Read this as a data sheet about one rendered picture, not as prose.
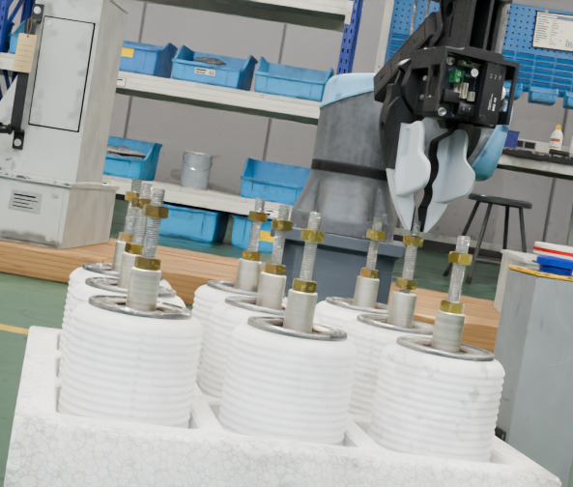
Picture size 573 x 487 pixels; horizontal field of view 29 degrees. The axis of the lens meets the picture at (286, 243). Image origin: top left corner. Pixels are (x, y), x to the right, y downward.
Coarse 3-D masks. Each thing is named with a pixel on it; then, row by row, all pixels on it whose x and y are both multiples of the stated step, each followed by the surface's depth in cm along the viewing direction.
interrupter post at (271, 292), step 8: (264, 272) 94; (264, 280) 94; (272, 280) 94; (280, 280) 94; (264, 288) 94; (272, 288) 94; (280, 288) 94; (264, 296) 94; (272, 296) 94; (280, 296) 94; (256, 304) 95; (264, 304) 94; (272, 304) 94; (280, 304) 95
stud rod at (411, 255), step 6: (414, 222) 97; (420, 222) 97; (414, 228) 97; (414, 234) 97; (408, 246) 97; (414, 246) 97; (408, 252) 97; (414, 252) 97; (408, 258) 97; (414, 258) 97; (408, 264) 97; (414, 264) 97; (408, 270) 97; (402, 276) 97; (408, 276) 97
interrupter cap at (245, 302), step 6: (228, 300) 94; (234, 300) 95; (240, 300) 95; (246, 300) 97; (252, 300) 97; (240, 306) 92; (246, 306) 92; (252, 306) 92; (258, 306) 92; (282, 306) 97; (264, 312) 91; (270, 312) 91; (276, 312) 92; (282, 312) 92
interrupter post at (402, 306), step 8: (392, 296) 97; (400, 296) 97; (408, 296) 96; (416, 296) 97; (392, 304) 97; (400, 304) 96; (408, 304) 97; (392, 312) 97; (400, 312) 97; (408, 312) 97; (392, 320) 97; (400, 320) 97; (408, 320) 97
